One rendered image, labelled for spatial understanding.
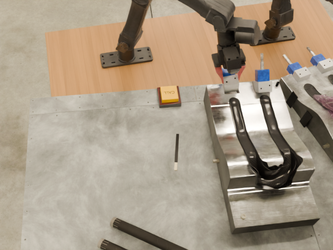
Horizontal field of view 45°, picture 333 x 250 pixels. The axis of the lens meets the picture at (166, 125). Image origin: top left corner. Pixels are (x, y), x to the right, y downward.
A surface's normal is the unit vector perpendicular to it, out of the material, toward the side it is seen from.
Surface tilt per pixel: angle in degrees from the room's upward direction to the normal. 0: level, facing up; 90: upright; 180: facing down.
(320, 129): 90
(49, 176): 0
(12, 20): 0
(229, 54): 21
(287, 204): 0
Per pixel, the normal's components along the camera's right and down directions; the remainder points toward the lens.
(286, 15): 0.50, 0.49
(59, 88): 0.04, -0.53
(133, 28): -0.36, 0.76
